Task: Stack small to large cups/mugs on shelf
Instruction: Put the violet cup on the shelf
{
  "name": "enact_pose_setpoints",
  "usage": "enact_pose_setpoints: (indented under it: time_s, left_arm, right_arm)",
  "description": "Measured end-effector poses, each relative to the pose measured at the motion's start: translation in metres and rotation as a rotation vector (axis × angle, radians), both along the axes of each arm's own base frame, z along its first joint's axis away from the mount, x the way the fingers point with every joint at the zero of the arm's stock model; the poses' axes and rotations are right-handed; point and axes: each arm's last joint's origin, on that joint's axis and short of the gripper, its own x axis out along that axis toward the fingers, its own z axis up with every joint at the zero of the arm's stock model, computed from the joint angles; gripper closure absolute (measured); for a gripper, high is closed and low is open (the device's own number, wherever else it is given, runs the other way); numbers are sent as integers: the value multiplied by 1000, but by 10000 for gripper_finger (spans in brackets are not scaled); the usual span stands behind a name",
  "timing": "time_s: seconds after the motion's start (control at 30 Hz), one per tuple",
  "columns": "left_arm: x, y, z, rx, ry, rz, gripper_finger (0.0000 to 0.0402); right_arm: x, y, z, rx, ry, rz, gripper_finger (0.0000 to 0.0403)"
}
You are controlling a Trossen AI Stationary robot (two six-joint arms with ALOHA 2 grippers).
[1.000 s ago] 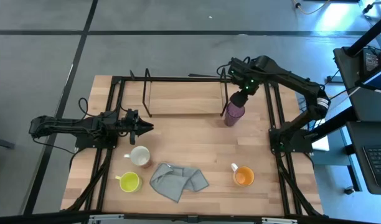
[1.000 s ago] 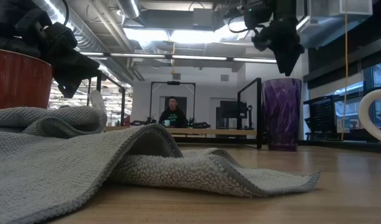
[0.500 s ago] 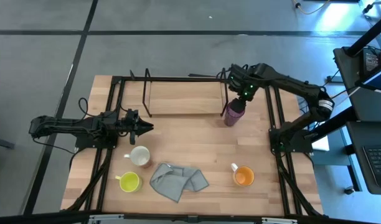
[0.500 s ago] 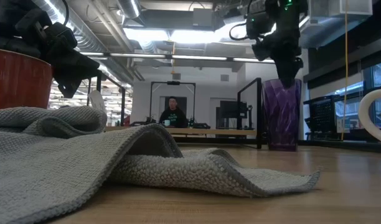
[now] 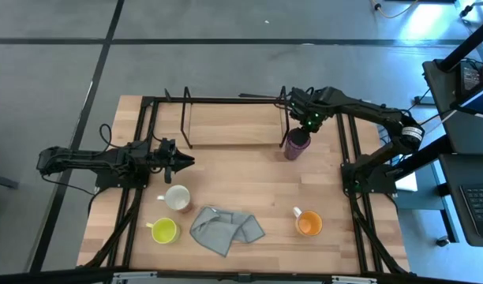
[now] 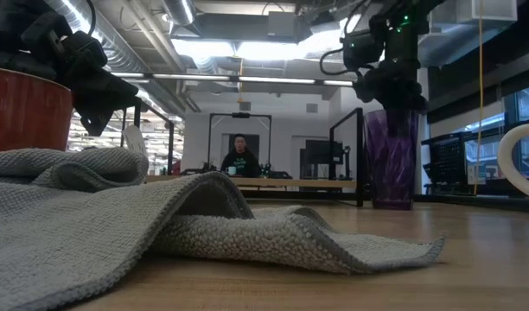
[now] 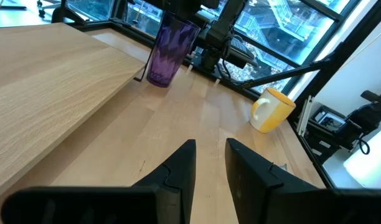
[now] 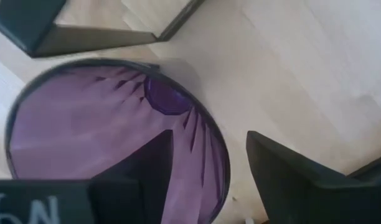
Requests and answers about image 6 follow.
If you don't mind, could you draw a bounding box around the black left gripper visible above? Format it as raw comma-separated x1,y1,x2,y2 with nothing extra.
21,11,141,137

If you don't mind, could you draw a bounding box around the silver ventilation duct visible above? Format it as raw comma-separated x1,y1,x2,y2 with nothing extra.
43,0,188,117

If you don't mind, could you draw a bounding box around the person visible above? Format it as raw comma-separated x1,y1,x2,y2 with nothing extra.
220,133,262,179

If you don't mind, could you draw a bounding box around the red mug white inside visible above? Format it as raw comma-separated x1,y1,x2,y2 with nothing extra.
0,66,74,154

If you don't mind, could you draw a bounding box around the black monitor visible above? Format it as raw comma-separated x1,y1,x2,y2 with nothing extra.
299,138,346,179

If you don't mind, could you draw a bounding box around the orange mug white handle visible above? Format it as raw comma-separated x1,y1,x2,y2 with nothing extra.
496,122,529,203

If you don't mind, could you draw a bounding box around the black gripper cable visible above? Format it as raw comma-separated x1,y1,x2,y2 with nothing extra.
84,0,98,36
319,46,365,79

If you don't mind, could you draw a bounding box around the white paper tag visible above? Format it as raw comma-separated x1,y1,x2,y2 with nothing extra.
123,124,149,157

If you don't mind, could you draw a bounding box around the long ceiling light strip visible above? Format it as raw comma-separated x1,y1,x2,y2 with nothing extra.
111,72,354,87

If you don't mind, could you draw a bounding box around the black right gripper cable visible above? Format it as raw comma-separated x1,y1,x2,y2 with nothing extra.
319,46,365,79

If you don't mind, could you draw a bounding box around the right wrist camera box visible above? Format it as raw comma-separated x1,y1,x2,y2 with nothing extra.
341,16,389,73

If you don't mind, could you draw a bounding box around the grey knitted cloth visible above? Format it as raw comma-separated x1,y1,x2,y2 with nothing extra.
0,147,447,311

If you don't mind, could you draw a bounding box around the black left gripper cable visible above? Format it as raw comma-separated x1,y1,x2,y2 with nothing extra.
84,0,98,36

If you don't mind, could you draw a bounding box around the black mesh cart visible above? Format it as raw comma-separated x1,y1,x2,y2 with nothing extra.
421,130,480,196

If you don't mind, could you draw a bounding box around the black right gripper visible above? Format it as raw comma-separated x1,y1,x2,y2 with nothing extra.
353,58,430,139

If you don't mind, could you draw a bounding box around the black table frame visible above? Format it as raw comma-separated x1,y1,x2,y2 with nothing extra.
240,189,529,213

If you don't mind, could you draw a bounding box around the purple plastic tumbler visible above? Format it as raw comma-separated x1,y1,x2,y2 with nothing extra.
362,108,421,212

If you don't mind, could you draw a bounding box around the black rig frame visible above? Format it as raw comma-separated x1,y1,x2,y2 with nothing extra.
207,111,273,168

